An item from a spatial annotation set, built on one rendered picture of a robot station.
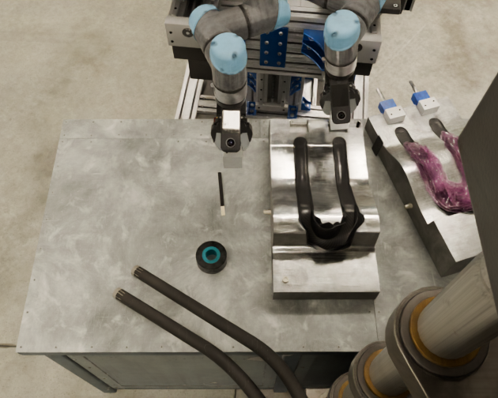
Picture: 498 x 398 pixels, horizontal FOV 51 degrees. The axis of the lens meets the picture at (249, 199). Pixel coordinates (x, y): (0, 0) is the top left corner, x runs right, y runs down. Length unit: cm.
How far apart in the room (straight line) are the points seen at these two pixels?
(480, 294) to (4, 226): 229
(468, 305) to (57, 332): 111
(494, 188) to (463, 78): 269
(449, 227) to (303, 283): 39
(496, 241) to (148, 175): 129
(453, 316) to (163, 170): 115
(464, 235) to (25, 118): 215
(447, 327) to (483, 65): 265
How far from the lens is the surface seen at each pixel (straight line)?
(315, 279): 132
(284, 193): 137
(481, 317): 47
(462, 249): 139
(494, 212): 32
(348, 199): 137
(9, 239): 252
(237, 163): 139
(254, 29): 122
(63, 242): 150
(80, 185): 156
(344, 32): 117
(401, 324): 59
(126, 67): 291
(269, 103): 222
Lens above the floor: 209
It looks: 61 degrees down
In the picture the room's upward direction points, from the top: straight up
